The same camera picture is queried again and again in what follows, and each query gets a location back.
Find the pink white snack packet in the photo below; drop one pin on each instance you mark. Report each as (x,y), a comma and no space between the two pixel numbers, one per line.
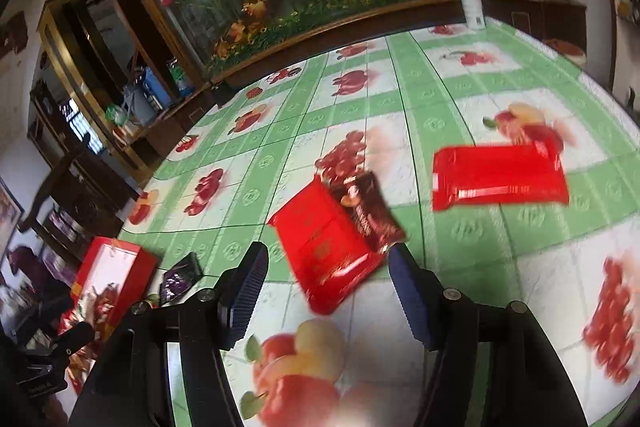
(100,304)

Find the blue container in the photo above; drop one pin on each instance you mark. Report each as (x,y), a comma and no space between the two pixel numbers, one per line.
(155,87)

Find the red white round object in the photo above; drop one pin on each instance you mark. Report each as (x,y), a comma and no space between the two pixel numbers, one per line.
(565,50)

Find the wooden shelf cabinet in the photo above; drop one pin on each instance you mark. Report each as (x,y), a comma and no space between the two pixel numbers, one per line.
(75,72)

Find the dark wooden stand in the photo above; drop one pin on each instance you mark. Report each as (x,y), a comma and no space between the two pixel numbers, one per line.
(55,179)

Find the gold brown snack bag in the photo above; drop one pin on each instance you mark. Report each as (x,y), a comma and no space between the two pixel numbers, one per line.
(77,364)

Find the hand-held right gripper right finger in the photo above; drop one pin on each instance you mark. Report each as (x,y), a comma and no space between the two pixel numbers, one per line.
(412,302)

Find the red box with white inside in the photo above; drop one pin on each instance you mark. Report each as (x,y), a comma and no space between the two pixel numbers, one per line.
(107,267)

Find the small black item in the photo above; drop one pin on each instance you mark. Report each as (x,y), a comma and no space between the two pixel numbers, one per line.
(221,94)

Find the dark brown red snack packet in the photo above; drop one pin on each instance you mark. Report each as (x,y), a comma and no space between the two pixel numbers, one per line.
(372,217)

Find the large red packet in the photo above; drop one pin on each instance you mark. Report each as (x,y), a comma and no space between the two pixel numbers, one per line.
(500,182)
(320,252)

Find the dark maroon cloth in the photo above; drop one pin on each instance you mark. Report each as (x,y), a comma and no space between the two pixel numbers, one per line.
(25,264)

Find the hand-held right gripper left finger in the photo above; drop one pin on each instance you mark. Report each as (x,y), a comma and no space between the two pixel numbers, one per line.
(242,297)

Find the green fruit-print tablecloth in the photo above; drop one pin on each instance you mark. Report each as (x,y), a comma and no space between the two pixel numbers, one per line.
(450,87)

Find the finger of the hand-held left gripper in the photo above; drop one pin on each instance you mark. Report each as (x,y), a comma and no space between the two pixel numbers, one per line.
(65,342)

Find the purple black snack packet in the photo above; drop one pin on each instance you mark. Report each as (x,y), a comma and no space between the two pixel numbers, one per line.
(177,279)

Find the green white package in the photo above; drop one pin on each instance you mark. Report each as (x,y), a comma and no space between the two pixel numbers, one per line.
(180,76)

